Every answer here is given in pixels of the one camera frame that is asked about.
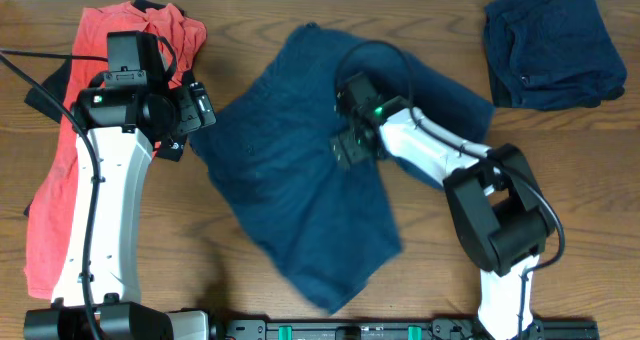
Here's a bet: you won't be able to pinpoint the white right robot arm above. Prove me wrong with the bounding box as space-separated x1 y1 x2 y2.
331 95 566 339

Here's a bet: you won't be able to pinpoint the red t-shirt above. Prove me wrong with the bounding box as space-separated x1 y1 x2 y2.
24 2 207 300

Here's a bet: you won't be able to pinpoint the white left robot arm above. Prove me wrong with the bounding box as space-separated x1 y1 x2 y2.
23 82 216 339

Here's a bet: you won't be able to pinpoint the black garment under shirt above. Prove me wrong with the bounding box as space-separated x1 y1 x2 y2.
22 0 196 219

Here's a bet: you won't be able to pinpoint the navy blue shorts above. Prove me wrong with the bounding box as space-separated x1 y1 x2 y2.
189 23 495 313

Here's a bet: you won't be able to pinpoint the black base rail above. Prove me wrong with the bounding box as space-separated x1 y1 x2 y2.
209 318 600 340

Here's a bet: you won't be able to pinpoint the folded navy garment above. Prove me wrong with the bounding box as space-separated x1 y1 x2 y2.
483 0 627 111

